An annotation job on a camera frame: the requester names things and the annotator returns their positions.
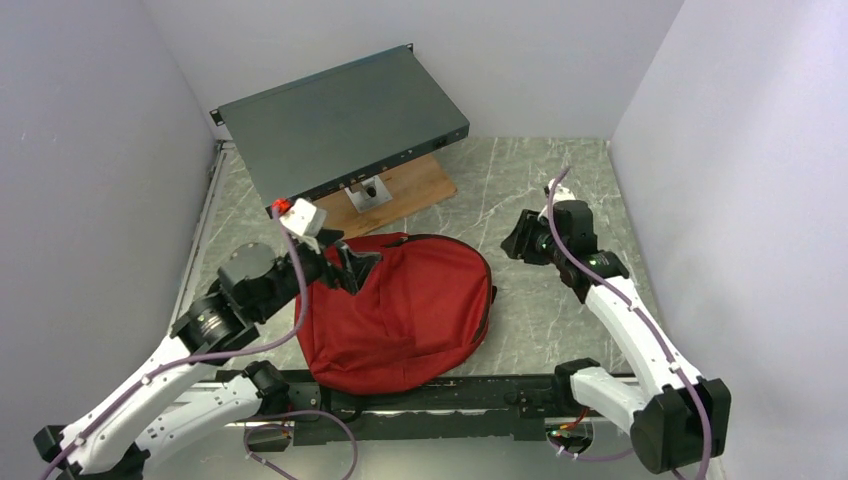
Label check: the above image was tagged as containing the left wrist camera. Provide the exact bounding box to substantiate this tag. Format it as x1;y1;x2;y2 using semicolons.
271;198;327;253

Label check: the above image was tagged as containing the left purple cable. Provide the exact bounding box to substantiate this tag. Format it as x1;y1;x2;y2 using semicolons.
39;205;311;480

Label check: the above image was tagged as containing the purple cable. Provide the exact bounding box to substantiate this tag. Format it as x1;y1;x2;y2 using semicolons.
39;205;311;480
544;165;713;480

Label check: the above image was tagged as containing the wooden board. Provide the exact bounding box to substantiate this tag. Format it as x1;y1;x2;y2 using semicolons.
315;154;457;238

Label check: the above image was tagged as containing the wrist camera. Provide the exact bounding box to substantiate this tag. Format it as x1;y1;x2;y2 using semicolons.
271;198;327;253
546;182;576;208

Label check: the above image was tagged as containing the red student backpack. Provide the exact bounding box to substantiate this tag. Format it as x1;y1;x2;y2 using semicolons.
295;232;497;396

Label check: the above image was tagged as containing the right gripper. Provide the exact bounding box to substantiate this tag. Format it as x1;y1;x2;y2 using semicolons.
502;208;568;266

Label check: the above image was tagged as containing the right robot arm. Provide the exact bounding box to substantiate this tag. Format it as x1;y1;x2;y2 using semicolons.
501;200;731;479

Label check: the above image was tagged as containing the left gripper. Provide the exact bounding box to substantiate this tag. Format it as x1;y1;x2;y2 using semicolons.
253;226;379;321

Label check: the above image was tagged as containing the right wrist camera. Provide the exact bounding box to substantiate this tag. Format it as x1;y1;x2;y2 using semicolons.
546;182;576;208

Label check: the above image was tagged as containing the grey rack-mount device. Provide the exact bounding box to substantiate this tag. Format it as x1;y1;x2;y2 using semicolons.
210;44;470;209

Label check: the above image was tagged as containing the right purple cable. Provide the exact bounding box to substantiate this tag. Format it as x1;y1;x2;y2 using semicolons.
544;165;713;480

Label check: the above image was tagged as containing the aluminium frame rail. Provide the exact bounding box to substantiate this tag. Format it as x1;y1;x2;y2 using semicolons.
168;140;236;328

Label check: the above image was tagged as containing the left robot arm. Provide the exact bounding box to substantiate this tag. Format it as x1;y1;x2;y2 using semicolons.
33;229;381;479

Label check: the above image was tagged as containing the metal stand bracket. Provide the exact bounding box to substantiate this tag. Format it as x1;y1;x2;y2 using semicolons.
344;175;393;214

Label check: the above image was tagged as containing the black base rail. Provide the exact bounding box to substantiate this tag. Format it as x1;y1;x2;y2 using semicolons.
250;370;598;451

